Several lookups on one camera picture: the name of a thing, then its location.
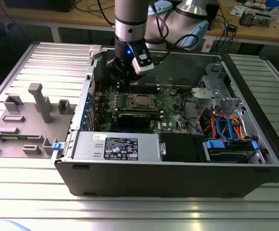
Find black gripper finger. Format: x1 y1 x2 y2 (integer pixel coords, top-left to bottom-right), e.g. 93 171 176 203
105 57 126 94
126 71 140 85

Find metal socket cover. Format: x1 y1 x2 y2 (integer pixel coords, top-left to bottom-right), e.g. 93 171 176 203
129 93 157 109

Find silver CPU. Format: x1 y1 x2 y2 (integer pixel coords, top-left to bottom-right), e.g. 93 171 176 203
134 96 152 106

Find black RAM slot row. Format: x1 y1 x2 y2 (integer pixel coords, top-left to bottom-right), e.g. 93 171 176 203
119 81 159 94

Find CPU socket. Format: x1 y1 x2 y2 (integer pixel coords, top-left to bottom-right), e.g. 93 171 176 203
128 92 158 109

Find blue expansion slot clips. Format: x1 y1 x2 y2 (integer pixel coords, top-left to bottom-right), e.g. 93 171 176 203
80 92 93 132

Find grey case latch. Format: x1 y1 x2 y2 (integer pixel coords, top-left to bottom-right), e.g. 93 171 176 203
88 45 103 60

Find black graphics card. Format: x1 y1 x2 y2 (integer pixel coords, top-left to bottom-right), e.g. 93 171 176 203
117 112 152 129

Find green motherboard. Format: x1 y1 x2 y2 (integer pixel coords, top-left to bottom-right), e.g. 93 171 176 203
92 84 190 135

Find wooden desk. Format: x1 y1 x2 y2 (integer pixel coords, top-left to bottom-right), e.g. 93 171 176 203
0 0 279 46

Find silver metal drive cage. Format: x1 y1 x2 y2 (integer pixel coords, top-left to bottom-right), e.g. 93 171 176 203
191 62 250 126

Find black power supply label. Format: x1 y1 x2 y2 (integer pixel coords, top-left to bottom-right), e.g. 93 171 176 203
105 137 139 161

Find silver power supply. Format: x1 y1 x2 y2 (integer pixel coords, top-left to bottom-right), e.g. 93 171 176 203
73 131 160 162

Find white barcode label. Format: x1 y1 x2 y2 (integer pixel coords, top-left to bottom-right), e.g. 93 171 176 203
202 37 214 52

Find black monitor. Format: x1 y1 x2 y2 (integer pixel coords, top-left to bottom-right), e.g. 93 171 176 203
3 0 72 13

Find black PC case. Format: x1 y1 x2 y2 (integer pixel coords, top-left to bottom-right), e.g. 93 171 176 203
51 45 279 198

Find grey parts rack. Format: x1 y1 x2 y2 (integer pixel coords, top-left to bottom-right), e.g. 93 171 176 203
0 83 79 159

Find hard disk in blue carrier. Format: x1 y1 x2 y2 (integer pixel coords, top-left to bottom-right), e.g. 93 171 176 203
203 138 259 164

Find white papers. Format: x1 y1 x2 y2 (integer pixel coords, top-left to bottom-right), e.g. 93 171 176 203
230 5 245 17

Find black heat sink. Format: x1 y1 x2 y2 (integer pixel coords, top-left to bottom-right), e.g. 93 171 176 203
239 11 255 27

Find green circuit device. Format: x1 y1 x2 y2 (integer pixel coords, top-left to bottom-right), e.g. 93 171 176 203
253 11 273 27

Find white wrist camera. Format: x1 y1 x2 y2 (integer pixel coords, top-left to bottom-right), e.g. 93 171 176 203
131 42 155 74

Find black wire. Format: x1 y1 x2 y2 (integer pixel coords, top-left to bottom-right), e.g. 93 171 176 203
183 92 206 135

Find red orange wire bundle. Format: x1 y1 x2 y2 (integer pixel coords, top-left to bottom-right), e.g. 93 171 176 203
198 109 218 135

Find blue wire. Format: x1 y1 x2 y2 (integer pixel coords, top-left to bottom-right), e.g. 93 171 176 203
215 115 234 141

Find blue cable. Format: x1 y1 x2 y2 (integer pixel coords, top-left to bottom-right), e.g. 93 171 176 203
222 23 229 45

